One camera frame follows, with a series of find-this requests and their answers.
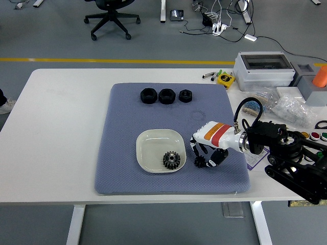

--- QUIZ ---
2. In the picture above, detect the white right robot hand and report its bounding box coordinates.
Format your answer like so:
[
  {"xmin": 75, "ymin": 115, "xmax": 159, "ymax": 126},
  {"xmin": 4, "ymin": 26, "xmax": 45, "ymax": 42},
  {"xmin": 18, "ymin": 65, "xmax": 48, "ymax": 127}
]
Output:
[{"xmin": 189, "ymin": 120, "xmax": 243, "ymax": 169}]

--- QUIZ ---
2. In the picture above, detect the small black gear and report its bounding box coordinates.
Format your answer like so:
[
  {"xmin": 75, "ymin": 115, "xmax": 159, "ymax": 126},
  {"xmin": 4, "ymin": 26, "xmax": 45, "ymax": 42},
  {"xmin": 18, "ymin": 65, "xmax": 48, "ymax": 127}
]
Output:
[{"xmin": 194, "ymin": 156, "xmax": 209, "ymax": 168}]

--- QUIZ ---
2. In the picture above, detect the large black gear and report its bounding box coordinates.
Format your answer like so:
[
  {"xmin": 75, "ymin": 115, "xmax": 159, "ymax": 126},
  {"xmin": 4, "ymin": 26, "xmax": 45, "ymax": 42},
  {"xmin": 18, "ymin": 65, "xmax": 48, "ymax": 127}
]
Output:
[{"xmin": 162, "ymin": 151, "xmax": 182, "ymax": 170}]

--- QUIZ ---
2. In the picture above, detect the small black hex nut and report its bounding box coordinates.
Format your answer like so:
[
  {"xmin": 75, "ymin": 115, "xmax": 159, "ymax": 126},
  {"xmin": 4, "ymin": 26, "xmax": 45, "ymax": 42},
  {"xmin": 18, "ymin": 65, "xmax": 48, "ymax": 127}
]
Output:
[{"xmin": 178, "ymin": 89, "xmax": 194, "ymax": 103}]

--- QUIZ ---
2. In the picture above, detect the large black hex nut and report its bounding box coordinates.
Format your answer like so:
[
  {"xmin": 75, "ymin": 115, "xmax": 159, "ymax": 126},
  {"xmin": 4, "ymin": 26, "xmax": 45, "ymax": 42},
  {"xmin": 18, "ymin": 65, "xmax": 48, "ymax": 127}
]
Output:
[
  {"xmin": 158, "ymin": 88, "xmax": 176, "ymax": 105},
  {"xmin": 140, "ymin": 87, "xmax": 158, "ymax": 105}
]

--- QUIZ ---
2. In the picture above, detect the flat white box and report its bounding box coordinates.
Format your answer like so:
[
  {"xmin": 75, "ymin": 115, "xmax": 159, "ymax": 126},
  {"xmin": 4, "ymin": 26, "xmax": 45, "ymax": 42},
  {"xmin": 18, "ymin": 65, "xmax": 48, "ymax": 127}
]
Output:
[{"xmin": 275, "ymin": 86, "xmax": 305, "ymax": 102}]

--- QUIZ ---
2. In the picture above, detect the purple-edged barcode label card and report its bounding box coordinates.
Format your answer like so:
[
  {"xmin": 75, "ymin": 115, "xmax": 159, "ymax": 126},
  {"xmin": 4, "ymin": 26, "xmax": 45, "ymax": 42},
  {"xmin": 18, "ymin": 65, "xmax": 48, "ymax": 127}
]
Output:
[{"xmin": 246, "ymin": 148, "xmax": 269, "ymax": 171}]

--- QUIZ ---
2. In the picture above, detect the yellow tape measure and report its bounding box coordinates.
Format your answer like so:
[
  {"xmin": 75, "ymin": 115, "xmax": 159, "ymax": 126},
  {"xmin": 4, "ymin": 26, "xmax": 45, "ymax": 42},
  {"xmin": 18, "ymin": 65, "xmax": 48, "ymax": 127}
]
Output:
[{"xmin": 217, "ymin": 73, "xmax": 236, "ymax": 89}]

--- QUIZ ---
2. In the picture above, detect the bag of blue resistors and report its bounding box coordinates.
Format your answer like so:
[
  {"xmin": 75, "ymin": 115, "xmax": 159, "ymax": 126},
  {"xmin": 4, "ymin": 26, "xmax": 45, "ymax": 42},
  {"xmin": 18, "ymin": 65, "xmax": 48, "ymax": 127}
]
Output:
[{"xmin": 241, "ymin": 88, "xmax": 279, "ymax": 118}]

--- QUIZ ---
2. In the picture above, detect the white square plate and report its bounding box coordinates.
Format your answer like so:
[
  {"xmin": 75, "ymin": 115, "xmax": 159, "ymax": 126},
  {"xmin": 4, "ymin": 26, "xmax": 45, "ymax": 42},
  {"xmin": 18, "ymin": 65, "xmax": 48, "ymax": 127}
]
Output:
[{"xmin": 135, "ymin": 129, "xmax": 186, "ymax": 174}]

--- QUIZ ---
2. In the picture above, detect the blue-grey textured mat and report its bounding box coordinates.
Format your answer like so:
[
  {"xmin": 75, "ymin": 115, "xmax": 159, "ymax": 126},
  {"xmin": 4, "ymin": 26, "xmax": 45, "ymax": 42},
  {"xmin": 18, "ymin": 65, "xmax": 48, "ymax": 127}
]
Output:
[{"xmin": 94, "ymin": 83, "xmax": 251, "ymax": 196}]

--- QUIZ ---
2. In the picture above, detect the grey floor plate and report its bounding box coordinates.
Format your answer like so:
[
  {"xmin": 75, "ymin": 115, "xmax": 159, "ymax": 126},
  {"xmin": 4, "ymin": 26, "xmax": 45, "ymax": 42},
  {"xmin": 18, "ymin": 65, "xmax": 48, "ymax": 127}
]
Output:
[{"xmin": 221, "ymin": 202, "xmax": 245, "ymax": 218}]

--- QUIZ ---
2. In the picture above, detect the bag of clear plastic parts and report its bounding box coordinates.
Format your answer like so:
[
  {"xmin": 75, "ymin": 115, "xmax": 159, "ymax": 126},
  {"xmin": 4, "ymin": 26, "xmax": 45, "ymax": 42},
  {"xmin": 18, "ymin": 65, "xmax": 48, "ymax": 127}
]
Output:
[{"xmin": 271, "ymin": 94, "xmax": 319, "ymax": 129}]

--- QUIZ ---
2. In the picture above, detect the white right table leg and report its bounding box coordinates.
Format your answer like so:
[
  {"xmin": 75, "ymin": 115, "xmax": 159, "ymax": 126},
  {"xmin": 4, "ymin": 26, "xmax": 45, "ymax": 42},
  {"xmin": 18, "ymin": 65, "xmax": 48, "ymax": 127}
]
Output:
[{"xmin": 249, "ymin": 201, "xmax": 273, "ymax": 245}]

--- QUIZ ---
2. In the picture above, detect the white table leg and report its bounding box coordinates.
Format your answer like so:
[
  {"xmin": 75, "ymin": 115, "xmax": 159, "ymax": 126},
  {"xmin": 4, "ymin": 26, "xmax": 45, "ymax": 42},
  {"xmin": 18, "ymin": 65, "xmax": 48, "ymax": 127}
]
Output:
[
  {"xmin": 249, "ymin": 201, "xmax": 273, "ymax": 245},
  {"xmin": 65, "ymin": 205, "xmax": 86, "ymax": 245}
]

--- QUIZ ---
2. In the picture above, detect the small grey recessed block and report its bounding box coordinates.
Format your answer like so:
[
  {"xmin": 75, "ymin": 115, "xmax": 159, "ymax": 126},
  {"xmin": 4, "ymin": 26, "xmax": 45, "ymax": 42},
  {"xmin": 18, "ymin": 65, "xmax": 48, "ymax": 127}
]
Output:
[{"xmin": 293, "ymin": 63, "xmax": 315, "ymax": 87}]

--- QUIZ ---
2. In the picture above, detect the large grey block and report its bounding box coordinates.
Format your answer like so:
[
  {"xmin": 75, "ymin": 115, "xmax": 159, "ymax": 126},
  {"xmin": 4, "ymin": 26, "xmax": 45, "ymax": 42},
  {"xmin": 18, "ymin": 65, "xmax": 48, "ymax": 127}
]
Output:
[{"xmin": 299, "ymin": 75, "xmax": 327, "ymax": 107}]

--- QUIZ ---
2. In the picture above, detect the white power strip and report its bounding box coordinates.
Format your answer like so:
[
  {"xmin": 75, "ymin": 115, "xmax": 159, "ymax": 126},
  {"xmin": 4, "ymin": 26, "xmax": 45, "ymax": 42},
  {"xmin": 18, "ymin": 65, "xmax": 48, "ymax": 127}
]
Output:
[{"xmin": 212, "ymin": 22, "xmax": 229, "ymax": 36}]

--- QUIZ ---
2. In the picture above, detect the yellow object under table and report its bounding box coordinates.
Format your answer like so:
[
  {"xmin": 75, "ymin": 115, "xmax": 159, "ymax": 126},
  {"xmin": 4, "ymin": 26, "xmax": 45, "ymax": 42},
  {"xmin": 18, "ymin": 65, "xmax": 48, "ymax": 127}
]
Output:
[{"xmin": 288, "ymin": 200, "xmax": 320, "ymax": 208}]

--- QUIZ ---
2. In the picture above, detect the orange cylinder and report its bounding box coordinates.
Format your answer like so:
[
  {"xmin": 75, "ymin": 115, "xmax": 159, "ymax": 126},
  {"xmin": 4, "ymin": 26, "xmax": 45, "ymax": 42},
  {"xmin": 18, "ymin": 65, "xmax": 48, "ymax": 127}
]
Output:
[{"xmin": 312, "ymin": 65, "xmax": 327, "ymax": 88}]

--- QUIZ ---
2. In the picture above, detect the black power adapter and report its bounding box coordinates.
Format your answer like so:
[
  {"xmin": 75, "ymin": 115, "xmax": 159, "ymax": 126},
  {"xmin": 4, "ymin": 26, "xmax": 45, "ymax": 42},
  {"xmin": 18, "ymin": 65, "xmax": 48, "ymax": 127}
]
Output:
[{"xmin": 202, "ymin": 12, "xmax": 214, "ymax": 27}]

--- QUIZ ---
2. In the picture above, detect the white background desk leg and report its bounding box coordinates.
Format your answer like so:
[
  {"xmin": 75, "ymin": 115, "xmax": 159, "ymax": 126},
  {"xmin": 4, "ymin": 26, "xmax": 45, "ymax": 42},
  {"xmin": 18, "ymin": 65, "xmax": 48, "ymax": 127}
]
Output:
[
  {"xmin": 160, "ymin": 0, "xmax": 167, "ymax": 23},
  {"xmin": 240, "ymin": 0, "xmax": 252, "ymax": 25}
]

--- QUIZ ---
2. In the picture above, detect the black office chair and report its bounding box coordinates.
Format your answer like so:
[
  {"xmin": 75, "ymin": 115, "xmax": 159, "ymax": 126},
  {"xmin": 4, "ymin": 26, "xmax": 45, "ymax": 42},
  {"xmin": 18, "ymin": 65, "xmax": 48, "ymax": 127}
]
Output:
[{"xmin": 84, "ymin": 0, "xmax": 142, "ymax": 41}]

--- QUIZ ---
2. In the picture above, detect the white left table leg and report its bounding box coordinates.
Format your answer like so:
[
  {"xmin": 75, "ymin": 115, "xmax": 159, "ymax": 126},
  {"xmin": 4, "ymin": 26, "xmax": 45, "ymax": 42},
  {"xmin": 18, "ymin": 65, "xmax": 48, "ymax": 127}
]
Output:
[{"xmin": 65, "ymin": 205, "xmax": 86, "ymax": 245}]

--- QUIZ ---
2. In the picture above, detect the person's white shoe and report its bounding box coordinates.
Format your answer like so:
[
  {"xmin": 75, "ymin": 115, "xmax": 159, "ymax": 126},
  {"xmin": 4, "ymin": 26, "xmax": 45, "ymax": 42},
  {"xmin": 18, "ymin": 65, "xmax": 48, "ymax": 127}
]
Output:
[{"xmin": 0, "ymin": 98, "xmax": 17, "ymax": 115}]

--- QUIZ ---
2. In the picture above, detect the grey electrical enclosure box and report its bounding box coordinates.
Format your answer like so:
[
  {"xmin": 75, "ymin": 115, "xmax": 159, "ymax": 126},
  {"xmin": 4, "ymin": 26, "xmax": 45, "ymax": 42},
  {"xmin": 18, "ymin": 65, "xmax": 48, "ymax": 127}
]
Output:
[{"xmin": 232, "ymin": 52, "xmax": 296, "ymax": 92}]

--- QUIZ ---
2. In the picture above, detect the black floor cable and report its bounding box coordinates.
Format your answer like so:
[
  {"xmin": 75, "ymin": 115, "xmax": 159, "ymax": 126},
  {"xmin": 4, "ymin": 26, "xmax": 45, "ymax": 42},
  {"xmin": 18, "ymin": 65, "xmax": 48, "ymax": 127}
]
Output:
[{"xmin": 255, "ymin": 35, "xmax": 327, "ymax": 64}]

